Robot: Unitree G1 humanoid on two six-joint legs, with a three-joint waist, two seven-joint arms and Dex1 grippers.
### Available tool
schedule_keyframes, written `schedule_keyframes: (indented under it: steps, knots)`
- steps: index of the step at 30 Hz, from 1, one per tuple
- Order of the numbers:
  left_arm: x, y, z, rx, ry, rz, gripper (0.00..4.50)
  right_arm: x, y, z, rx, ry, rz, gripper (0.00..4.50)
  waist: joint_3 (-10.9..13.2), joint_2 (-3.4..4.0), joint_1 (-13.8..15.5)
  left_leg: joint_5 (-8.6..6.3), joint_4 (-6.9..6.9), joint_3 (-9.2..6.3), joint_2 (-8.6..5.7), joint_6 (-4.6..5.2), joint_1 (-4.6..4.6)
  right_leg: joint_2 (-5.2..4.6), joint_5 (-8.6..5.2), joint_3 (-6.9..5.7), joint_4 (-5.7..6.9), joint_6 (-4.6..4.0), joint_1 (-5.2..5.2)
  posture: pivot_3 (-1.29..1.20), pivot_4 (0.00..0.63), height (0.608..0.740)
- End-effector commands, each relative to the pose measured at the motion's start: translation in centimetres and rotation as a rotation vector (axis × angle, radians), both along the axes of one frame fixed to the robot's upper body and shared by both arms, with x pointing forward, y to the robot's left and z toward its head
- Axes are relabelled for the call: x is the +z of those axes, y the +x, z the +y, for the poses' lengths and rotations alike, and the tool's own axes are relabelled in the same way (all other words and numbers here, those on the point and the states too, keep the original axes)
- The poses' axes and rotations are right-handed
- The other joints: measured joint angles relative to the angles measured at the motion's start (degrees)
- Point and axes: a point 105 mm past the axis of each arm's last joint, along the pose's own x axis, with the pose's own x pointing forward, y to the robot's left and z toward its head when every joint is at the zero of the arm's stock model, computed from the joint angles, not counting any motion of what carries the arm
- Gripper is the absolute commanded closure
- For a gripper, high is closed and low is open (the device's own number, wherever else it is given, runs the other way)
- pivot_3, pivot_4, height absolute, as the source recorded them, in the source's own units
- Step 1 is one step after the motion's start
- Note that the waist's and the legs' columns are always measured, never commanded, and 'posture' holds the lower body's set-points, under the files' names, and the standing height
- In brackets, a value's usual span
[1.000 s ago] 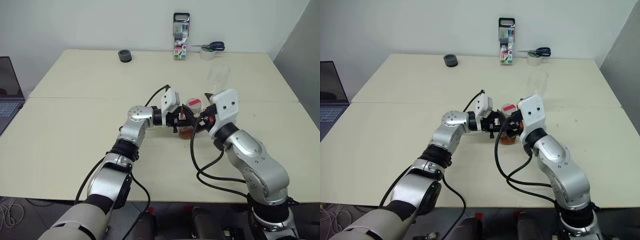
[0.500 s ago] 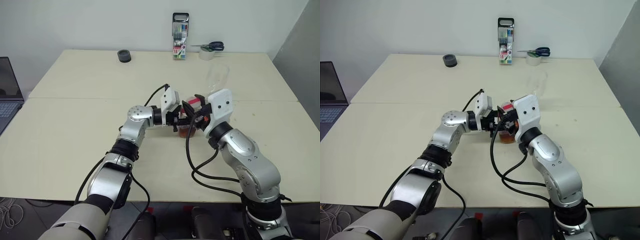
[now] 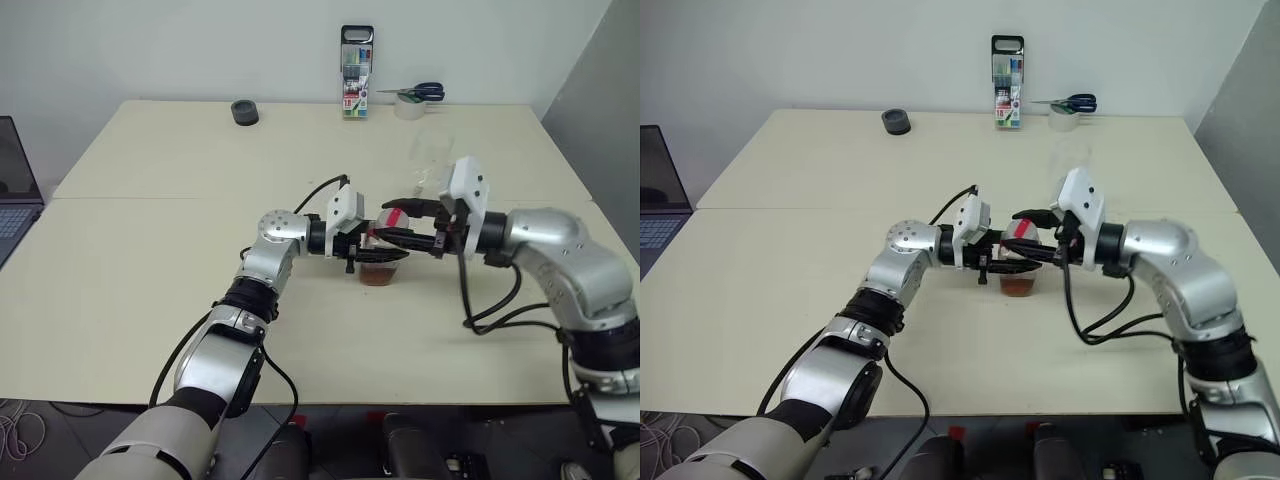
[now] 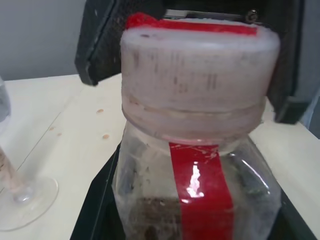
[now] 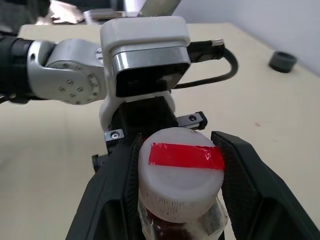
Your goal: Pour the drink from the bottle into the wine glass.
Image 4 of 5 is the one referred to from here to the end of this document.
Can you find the clear plastic bottle red tape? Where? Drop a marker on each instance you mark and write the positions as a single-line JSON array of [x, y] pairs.
[[150, 190]]

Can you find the white bottle cap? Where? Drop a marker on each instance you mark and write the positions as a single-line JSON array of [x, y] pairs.
[[195, 75]]

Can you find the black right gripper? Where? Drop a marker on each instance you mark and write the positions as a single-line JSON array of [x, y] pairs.
[[252, 16]]

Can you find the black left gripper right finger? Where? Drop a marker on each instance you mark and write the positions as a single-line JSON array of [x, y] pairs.
[[300, 225]]

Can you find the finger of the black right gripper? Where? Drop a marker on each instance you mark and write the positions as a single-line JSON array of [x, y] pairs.
[[102, 45]]

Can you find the clear wine glass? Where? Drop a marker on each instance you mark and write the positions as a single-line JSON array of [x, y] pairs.
[[30, 195]]

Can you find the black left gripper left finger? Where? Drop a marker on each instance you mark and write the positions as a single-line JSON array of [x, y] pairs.
[[97, 200]]

